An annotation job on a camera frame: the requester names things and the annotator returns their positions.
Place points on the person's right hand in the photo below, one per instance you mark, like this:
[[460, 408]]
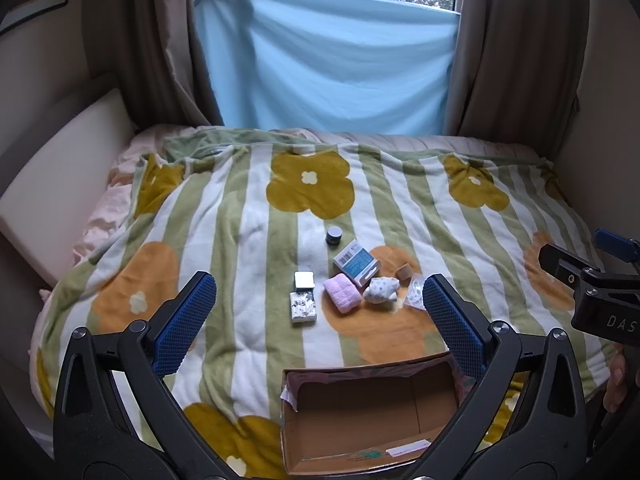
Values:
[[616, 385]]

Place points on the light blue hanging sheet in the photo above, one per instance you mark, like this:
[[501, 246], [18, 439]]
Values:
[[325, 60]]

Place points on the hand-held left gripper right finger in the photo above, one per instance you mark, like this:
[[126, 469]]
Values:
[[452, 325]]

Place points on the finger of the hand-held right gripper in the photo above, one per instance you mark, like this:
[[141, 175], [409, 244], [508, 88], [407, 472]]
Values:
[[562, 262], [617, 244]]

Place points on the folded pink towel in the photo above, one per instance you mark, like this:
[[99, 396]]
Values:
[[342, 294]]

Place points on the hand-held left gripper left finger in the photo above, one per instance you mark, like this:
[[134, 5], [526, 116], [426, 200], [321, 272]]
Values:
[[185, 325]]

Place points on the brown curtain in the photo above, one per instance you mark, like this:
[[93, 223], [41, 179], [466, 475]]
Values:
[[515, 45], [155, 35]]

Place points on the white floral sock bundle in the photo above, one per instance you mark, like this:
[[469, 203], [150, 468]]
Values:
[[380, 291]]

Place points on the silver square tin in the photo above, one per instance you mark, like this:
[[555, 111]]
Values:
[[304, 280]]

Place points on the blue and white carton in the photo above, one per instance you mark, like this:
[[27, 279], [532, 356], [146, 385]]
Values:
[[356, 261]]

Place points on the striped floral fleece blanket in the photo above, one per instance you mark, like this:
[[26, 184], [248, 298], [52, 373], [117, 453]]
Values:
[[250, 240]]

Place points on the black and white printed pack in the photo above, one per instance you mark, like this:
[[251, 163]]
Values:
[[303, 308]]

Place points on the clear plastic bag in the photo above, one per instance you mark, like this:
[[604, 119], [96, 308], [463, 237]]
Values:
[[414, 292]]

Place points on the cream cushion pad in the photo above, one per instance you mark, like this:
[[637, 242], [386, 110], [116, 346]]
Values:
[[60, 170]]

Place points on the white paper slip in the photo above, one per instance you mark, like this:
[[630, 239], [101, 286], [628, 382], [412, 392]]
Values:
[[409, 447]]

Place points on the black round jar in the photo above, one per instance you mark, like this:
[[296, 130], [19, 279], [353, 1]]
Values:
[[334, 236]]

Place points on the cardboard box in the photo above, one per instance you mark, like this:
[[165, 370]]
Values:
[[350, 410]]

